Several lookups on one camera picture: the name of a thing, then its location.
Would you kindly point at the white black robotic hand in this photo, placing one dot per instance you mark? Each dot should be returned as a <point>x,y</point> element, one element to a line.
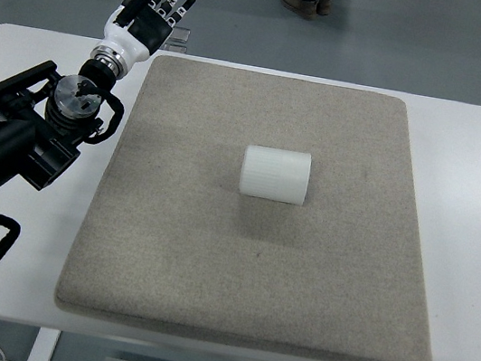
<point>136,30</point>

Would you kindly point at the white plastic cup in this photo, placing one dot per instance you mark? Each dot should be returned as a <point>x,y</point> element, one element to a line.
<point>275,174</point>

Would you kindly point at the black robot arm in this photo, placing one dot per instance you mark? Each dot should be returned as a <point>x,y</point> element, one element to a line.
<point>45,116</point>

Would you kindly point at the metal floor outlet plate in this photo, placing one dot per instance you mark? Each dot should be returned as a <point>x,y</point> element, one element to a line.
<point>177,40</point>

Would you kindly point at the beige felt mat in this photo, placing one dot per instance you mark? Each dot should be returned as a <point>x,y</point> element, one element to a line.
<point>170,244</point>

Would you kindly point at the white table leg left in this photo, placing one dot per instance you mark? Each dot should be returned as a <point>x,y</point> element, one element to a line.
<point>44,345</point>

